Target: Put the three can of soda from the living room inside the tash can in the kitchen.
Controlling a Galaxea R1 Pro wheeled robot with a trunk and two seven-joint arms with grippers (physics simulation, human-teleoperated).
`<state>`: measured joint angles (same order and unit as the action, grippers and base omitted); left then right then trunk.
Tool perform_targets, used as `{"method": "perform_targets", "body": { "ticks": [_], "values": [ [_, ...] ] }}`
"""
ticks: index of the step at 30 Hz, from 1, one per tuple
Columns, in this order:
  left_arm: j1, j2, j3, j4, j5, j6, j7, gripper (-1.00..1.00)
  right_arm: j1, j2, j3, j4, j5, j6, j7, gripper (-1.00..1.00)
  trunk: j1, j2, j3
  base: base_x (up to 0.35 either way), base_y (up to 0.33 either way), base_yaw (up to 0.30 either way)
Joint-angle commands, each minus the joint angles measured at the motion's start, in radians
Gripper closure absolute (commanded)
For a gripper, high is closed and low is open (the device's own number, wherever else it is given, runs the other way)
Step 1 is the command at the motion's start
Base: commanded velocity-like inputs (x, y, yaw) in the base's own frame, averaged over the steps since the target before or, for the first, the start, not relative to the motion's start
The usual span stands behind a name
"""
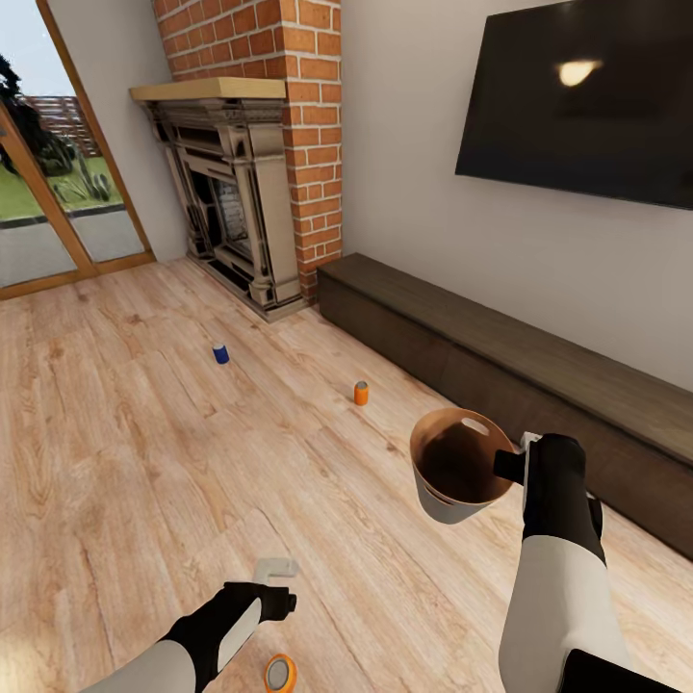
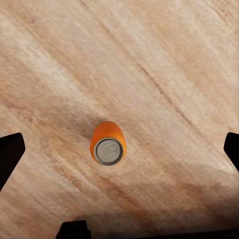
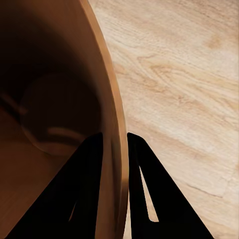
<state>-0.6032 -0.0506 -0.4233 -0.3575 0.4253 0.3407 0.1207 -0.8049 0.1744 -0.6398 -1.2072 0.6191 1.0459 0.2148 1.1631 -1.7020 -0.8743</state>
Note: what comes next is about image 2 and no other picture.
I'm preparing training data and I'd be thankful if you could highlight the can of soda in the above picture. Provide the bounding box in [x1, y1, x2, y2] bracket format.
[90, 121, 127, 166]

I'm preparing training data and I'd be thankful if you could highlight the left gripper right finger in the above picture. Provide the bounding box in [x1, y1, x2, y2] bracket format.
[224, 132, 239, 172]

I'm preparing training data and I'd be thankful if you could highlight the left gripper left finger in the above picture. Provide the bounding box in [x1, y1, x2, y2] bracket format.
[0, 132, 25, 191]

